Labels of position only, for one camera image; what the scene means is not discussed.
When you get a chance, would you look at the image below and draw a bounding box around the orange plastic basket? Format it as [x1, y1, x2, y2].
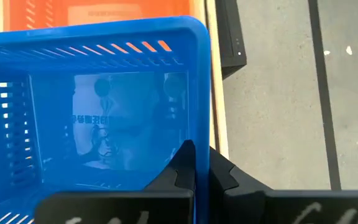
[2, 0, 192, 32]

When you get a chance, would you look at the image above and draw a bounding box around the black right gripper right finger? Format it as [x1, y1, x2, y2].
[209, 146, 358, 224]

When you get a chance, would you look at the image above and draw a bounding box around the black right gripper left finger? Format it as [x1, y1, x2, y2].
[34, 139, 196, 224]

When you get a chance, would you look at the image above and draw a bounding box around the black rectangular block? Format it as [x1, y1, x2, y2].
[214, 0, 247, 80]

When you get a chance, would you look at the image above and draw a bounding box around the blue plastic basket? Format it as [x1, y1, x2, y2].
[0, 15, 213, 224]

